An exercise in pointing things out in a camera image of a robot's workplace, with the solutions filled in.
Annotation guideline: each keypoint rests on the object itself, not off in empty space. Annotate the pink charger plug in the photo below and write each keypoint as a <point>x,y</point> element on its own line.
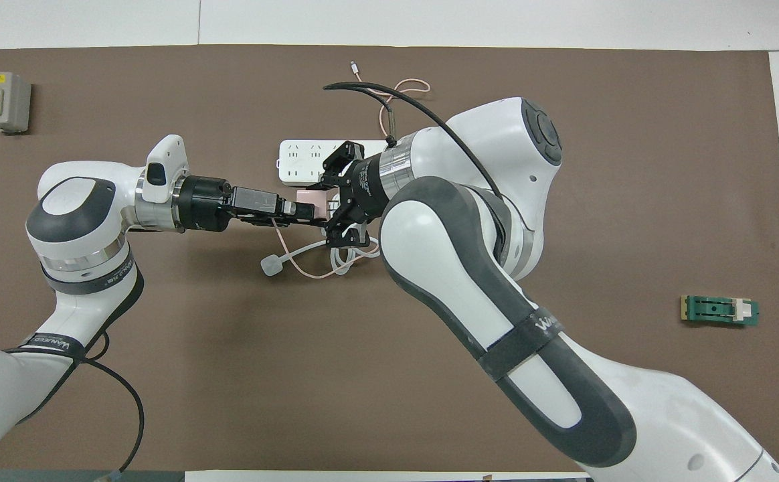
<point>309,195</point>

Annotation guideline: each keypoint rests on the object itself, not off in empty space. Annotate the brown table mat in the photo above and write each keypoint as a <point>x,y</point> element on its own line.
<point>262,375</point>

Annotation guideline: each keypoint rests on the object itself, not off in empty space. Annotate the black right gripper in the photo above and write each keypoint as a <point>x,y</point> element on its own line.
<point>366,184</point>

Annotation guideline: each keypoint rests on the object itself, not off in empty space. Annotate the white power strip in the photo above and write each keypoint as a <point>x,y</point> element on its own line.
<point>299,161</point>

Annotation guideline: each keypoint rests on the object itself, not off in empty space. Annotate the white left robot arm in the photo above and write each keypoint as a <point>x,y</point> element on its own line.
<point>75,221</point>

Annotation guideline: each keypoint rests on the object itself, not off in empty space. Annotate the grey on-off switch box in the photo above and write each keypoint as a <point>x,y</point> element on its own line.
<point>1,100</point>

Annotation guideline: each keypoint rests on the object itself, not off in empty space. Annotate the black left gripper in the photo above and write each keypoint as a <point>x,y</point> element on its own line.
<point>205,204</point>

